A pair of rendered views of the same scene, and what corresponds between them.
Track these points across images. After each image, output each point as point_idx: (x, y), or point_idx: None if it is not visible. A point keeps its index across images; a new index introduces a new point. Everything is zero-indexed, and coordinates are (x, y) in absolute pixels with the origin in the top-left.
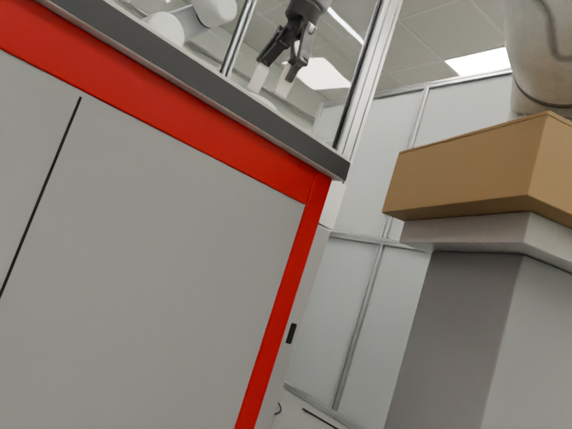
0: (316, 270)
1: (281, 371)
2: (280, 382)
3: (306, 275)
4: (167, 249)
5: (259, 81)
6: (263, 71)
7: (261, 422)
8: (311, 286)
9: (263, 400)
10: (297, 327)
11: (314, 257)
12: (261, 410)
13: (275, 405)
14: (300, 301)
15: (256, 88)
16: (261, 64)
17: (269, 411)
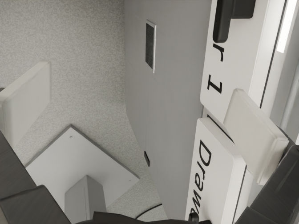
0: (165, 210)
1: (139, 142)
2: (137, 139)
3: (163, 194)
4: None
5: (240, 130)
6: (253, 150)
7: (131, 119)
8: (159, 196)
9: (134, 122)
10: (148, 167)
11: (170, 213)
12: (133, 120)
13: (134, 132)
14: (155, 177)
15: (232, 120)
16: (271, 145)
17: (133, 126)
